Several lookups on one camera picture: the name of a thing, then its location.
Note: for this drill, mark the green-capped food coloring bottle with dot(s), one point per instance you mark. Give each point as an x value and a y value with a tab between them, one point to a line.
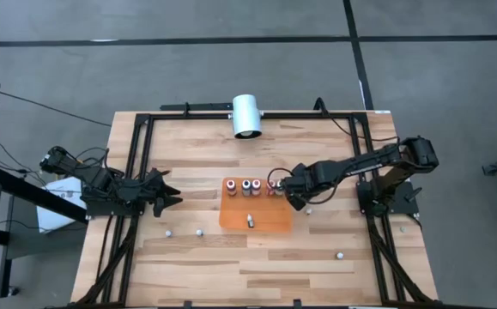
279	185

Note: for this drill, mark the white paper sheet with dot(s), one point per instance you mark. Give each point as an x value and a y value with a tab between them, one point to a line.
55	214

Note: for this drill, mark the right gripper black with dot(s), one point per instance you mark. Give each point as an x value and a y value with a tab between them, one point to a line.
301	180

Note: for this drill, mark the red-capped food coloring bottle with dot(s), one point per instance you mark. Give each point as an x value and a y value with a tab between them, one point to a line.
270	186

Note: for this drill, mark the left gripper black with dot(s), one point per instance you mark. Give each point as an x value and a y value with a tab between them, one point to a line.
151	189

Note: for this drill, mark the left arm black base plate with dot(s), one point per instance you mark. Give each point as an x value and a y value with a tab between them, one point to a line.
115	210

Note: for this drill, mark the black stand leg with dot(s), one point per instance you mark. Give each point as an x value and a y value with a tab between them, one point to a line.
3	274

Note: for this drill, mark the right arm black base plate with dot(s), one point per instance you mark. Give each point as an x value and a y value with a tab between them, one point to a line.
404	201

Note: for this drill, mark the translucent orange plastic tray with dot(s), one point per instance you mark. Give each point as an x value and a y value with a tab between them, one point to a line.
239	214

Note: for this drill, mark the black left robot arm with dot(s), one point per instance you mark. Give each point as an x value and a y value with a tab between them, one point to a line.
102	184

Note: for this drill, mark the white cylinder housing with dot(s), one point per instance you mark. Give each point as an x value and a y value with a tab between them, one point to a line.
246	116

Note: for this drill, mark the red Chefmaster candy color bottle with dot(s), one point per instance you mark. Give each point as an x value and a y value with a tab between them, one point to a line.
231	185

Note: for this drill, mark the black desk beam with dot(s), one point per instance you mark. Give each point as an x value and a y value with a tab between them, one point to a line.
29	193

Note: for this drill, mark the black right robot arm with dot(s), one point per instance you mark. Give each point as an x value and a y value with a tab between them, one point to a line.
368	163

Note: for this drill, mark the pink-capped food coloring bottle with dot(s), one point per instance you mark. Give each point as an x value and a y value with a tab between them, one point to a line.
256	185

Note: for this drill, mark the flat black bar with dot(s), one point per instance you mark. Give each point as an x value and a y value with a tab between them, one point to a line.
201	106

